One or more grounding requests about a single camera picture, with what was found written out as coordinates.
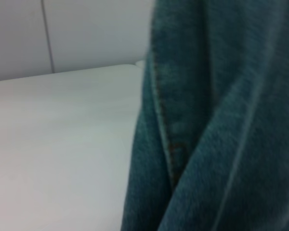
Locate blue denim shorts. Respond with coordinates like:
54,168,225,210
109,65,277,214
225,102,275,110
121,0,289,231

